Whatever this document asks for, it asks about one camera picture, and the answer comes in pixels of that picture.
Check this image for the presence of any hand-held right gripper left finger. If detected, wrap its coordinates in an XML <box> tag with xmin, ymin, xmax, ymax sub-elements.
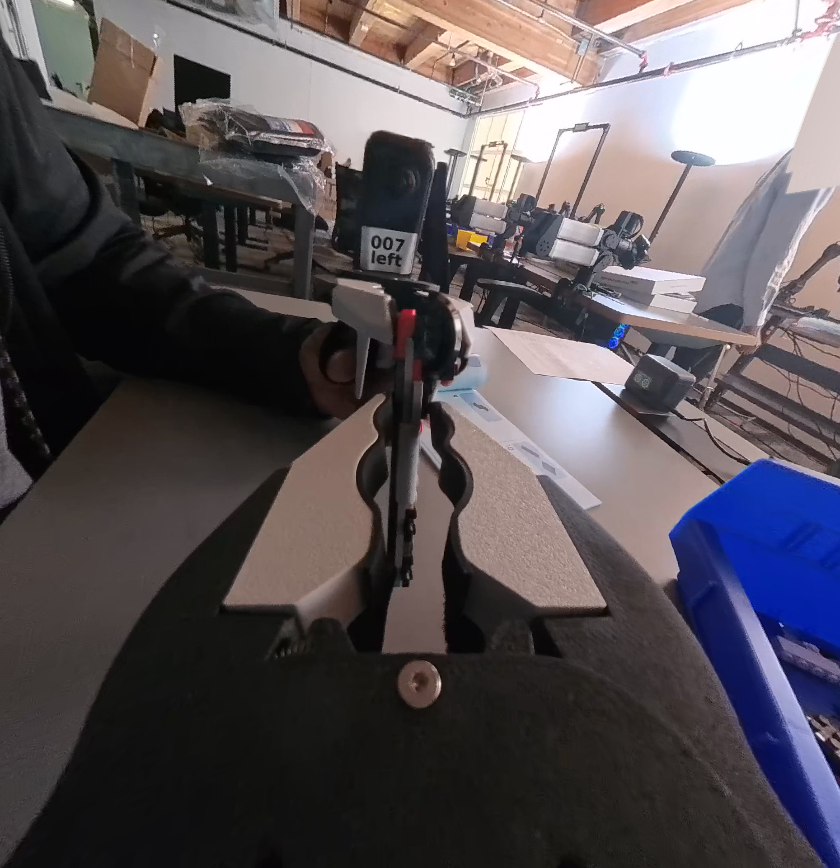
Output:
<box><xmin>222</xmin><ymin>395</ymin><xmax>394</xmax><ymax>632</ymax></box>

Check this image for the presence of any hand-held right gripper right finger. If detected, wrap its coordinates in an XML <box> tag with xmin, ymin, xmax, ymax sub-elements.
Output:
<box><xmin>430</xmin><ymin>401</ymin><xmax>608</xmax><ymax>619</ymax></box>

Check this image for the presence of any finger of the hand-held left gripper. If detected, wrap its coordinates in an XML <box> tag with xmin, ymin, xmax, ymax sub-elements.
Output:
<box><xmin>330</xmin><ymin>281</ymin><xmax>400</xmax><ymax>401</ymax></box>
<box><xmin>440</xmin><ymin>295</ymin><xmax>476</xmax><ymax>374</ymax></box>

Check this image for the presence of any grey red brick model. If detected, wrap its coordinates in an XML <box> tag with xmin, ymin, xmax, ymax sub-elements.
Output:
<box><xmin>386</xmin><ymin>308</ymin><xmax>469</xmax><ymax>587</ymax></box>

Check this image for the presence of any blue plastic bin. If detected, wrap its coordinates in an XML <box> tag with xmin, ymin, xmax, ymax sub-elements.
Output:
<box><xmin>669</xmin><ymin>460</ymin><xmax>840</xmax><ymax>868</ymax></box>

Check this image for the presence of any pile of small bricks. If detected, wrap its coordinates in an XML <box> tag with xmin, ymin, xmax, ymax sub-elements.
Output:
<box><xmin>772</xmin><ymin>624</ymin><xmax>840</xmax><ymax>815</ymax></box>

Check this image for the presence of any person's left forearm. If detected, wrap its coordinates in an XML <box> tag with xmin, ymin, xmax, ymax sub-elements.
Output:
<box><xmin>50</xmin><ymin>197</ymin><xmax>326</xmax><ymax>411</ymax></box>

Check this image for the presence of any grey adjoining desk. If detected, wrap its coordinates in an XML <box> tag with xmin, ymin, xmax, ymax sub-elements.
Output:
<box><xmin>596</xmin><ymin>380</ymin><xmax>773</xmax><ymax>484</ymax></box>

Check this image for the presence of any wooden robot desk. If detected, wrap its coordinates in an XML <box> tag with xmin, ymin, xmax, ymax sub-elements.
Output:
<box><xmin>450</xmin><ymin>241</ymin><xmax>760</xmax><ymax>354</ymax></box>

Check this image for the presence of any black office chair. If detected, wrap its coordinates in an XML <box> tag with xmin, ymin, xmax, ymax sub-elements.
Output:
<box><xmin>332</xmin><ymin>163</ymin><xmax>363</xmax><ymax>255</ymax></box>
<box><xmin>420</xmin><ymin>163</ymin><xmax>455</xmax><ymax>289</ymax></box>

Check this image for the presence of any brick instruction booklet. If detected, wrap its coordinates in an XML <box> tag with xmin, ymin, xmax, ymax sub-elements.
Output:
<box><xmin>420</xmin><ymin>356</ymin><xmax>602</xmax><ymax>509</ymax></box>

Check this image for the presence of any white paper sheet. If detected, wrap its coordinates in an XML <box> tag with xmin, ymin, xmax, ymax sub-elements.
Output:
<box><xmin>484</xmin><ymin>327</ymin><xmax>634</xmax><ymax>385</ymax></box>

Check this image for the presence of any plastic wrapped bundle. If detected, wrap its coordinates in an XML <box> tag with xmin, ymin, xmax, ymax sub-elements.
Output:
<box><xmin>179</xmin><ymin>98</ymin><xmax>336</xmax><ymax>204</ymax></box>

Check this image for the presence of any stack of white flat boxes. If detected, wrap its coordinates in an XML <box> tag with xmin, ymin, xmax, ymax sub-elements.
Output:
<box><xmin>596</xmin><ymin>266</ymin><xmax>707</xmax><ymax>314</ymax></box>

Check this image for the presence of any black metal rack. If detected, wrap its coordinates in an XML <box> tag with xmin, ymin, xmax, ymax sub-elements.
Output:
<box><xmin>714</xmin><ymin>298</ymin><xmax>840</xmax><ymax>469</ymax></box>

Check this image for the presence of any black floor lamp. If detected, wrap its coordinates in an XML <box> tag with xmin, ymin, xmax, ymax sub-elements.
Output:
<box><xmin>647</xmin><ymin>151</ymin><xmax>717</xmax><ymax>245</ymax></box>

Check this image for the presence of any cardboard box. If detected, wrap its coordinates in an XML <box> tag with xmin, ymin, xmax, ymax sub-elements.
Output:
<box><xmin>88</xmin><ymin>18</ymin><xmax>160</xmax><ymax>126</ymax></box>

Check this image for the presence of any black frame stand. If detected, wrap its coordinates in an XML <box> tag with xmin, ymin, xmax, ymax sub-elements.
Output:
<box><xmin>534</xmin><ymin>122</ymin><xmax>610</xmax><ymax>204</ymax></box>

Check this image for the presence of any black device cable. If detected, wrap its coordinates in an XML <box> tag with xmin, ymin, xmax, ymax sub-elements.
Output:
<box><xmin>687</xmin><ymin>415</ymin><xmax>739</xmax><ymax>469</ymax></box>

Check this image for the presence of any black wall screen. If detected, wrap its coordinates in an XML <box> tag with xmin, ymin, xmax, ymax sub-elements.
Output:
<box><xmin>172</xmin><ymin>54</ymin><xmax>231</xmax><ymax>109</ymax></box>

